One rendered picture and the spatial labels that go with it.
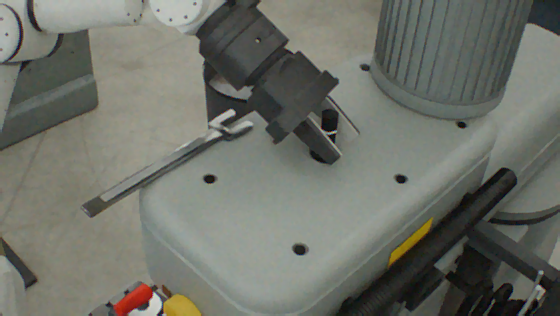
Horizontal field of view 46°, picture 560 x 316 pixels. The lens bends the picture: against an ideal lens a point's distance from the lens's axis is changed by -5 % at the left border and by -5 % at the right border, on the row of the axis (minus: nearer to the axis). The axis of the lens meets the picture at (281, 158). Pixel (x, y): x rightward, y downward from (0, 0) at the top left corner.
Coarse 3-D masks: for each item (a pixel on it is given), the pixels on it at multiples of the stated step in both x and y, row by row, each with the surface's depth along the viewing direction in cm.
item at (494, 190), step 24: (504, 168) 99; (480, 192) 95; (504, 192) 96; (456, 216) 91; (480, 216) 93; (432, 240) 87; (456, 240) 89; (408, 264) 84; (432, 264) 86; (384, 288) 81; (408, 288) 84; (360, 312) 78
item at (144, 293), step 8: (136, 288) 91; (144, 288) 90; (152, 288) 91; (128, 296) 89; (136, 296) 89; (144, 296) 90; (152, 296) 91; (120, 304) 88; (128, 304) 89; (136, 304) 89; (120, 312) 88; (128, 312) 89
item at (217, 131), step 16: (224, 128) 87; (240, 128) 87; (192, 144) 84; (208, 144) 85; (160, 160) 82; (176, 160) 82; (128, 176) 79; (144, 176) 79; (112, 192) 77; (128, 192) 78; (96, 208) 75
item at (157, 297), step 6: (132, 288) 164; (156, 294) 162; (150, 300) 160; (156, 300) 160; (162, 300) 162; (114, 306) 159; (144, 306) 160; (150, 306) 159; (156, 306) 159; (162, 306) 160; (108, 312) 158; (114, 312) 158; (132, 312) 157; (138, 312) 157; (144, 312) 157; (150, 312) 157; (156, 312) 157; (162, 312) 159
